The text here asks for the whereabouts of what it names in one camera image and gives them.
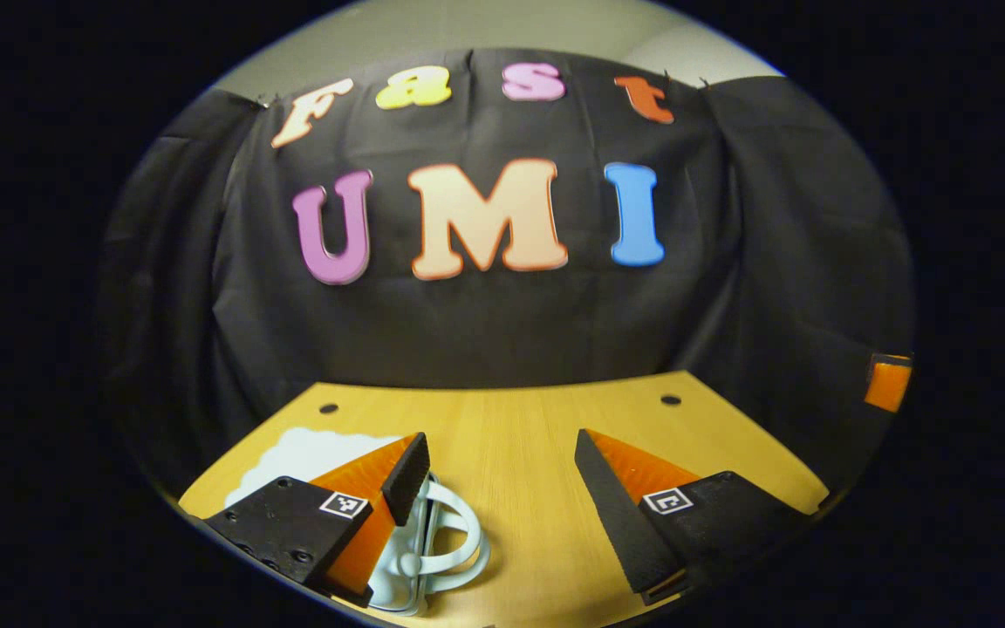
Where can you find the light blue suitcase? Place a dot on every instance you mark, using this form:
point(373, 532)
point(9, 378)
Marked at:
point(311, 458)

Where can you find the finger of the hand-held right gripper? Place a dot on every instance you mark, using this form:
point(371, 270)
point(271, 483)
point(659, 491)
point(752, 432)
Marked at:
point(888, 385)

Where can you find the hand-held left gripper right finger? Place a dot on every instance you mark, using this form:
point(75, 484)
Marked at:
point(611, 523)

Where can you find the black backdrop cloth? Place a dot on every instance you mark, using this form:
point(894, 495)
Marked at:
point(511, 331)

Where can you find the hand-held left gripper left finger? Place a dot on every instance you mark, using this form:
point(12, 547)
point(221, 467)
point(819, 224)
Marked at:
point(406, 480)

